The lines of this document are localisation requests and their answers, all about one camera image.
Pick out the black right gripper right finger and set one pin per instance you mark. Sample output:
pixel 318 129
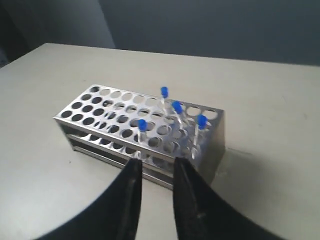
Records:
pixel 201 214

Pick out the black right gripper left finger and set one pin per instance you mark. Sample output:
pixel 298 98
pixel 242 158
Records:
pixel 114 215

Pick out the stainless steel tube rack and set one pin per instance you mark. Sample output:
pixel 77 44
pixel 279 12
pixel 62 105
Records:
pixel 115 125

